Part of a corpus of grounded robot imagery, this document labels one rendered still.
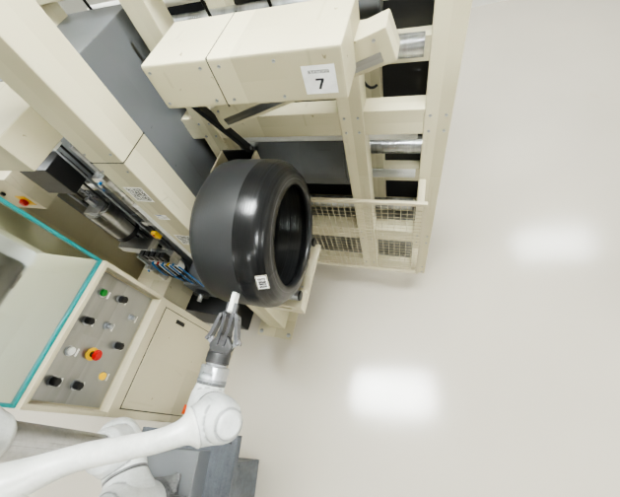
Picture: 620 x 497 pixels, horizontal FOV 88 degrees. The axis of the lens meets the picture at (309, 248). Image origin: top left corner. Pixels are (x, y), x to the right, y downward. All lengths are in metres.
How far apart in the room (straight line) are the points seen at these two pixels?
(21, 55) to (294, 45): 0.59
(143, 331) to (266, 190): 0.99
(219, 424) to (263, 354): 1.52
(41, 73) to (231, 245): 0.60
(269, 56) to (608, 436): 2.33
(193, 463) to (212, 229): 1.00
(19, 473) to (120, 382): 0.71
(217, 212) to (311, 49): 0.54
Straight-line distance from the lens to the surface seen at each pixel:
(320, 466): 2.23
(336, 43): 0.91
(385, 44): 1.05
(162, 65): 1.15
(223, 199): 1.09
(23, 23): 1.02
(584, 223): 2.93
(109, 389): 1.77
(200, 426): 0.95
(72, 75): 1.06
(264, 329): 2.43
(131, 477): 1.55
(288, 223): 1.55
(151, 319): 1.76
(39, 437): 1.33
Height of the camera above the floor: 2.19
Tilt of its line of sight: 57 degrees down
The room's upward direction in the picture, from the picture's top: 24 degrees counter-clockwise
